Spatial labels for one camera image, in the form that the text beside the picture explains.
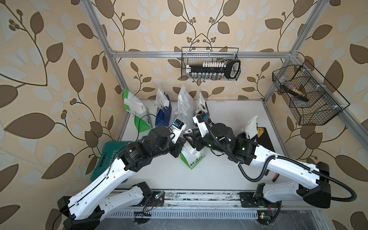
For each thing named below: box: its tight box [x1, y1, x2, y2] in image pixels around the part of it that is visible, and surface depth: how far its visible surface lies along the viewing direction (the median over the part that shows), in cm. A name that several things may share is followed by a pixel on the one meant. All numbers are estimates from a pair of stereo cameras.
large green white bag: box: [123, 88, 153, 133], surface depth 96 cm
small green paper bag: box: [180, 140, 206, 170], surface depth 74 cm
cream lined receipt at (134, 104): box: [123, 91, 147, 115], surface depth 97 cm
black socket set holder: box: [185, 59, 242, 81], surface depth 86 cm
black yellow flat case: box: [256, 126, 276, 152], surface depth 98 cm
